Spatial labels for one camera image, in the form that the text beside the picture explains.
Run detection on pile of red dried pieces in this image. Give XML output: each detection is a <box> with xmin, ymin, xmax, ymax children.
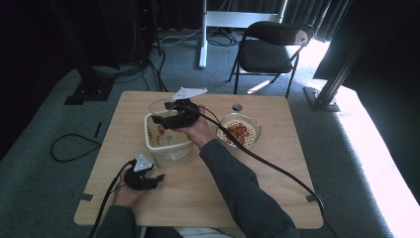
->
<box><xmin>225</xmin><ymin>122</ymin><xmax>254</xmax><ymax>147</ymax></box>

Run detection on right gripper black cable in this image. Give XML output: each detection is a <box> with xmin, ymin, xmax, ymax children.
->
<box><xmin>197</xmin><ymin>104</ymin><xmax>338</xmax><ymax>238</ymax></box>

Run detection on clear glass cup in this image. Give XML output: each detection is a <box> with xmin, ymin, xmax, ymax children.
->
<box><xmin>148</xmin><ymin>97</ymin><xmax>179</xmax><ymax>116</ymax></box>

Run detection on beige perforated colander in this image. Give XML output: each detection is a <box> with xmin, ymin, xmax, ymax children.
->
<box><xmin>215</xmin><ymin>111</ymin><xmax>263</xmax><ymax>151</ymax></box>

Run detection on black metal stand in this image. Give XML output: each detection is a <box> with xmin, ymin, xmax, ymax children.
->
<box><xmin>49</xmin><ymin>0</ymin><xmax>117</xmax><ymax>106</ymax></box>
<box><xmin>302</xmin><ymin>31</ymin><xmax>366</xmax><ymax>113</ymax></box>

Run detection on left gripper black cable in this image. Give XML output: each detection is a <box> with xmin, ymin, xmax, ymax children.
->
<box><xmin>88</xmin><ymin>159</ymin><xmax>137</xmax><ymax>238</ymax></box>

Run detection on person's right hand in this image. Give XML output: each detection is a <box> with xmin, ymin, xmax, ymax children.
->
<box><xmin>175</xmin><ymin>115</ymin><xmax>216</xmax><ymax>151</ymax></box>

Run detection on black looped floor cable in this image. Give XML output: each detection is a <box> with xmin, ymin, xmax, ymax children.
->
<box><xmin>50</xmin><ymin>132</ymin><xmax>103</xmax><ymax>164</ymax></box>

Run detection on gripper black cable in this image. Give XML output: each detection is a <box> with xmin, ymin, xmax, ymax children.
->
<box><xmin>197</xmin><ymin>104</ymin><xmax>338</xmax><ymax>238</ymax></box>
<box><xmin>88</xmin><ymin>159</ymin><xmax>137</xmax><ymax>238</ymax></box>

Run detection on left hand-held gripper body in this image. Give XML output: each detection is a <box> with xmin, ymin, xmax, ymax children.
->
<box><xmin>123</xmin><ymin>153</ymin><xmax>157</xmax><ymax>191</ymax></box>

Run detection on beige plastic bin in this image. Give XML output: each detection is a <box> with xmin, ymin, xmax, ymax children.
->
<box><xmin>144</xmin><ymin>111</ymin><xmax>196</xmax><ymax>169</ymax></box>

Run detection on bundle of floor cables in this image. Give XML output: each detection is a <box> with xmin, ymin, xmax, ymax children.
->
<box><xmin>92</xmin><ymin>28</ymin><xmax>239</xmax><ymax>93</ymax></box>

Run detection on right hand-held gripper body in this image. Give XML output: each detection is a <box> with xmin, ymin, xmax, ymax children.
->
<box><xmin>162</xmin><ymin>86</ymin><xmax>209</xmax><ymax>131</ymax></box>

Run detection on black folding chair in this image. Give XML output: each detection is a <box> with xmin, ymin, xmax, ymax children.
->
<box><xmin>227</xmin><ymin>20</ymin><xmax>315</xmax><ymax>100</ymax></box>

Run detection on person's left hand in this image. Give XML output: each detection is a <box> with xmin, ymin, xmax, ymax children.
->
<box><xmin>111</xmin><ymin>169</ymin><xmax>144</xmax><ymax>208</ymax></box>

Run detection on white desk frame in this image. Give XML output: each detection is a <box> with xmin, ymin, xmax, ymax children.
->
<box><xmin>197</xmin><ymin>0</ymin><xmax>289</xmax><ymax>69</ymax></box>

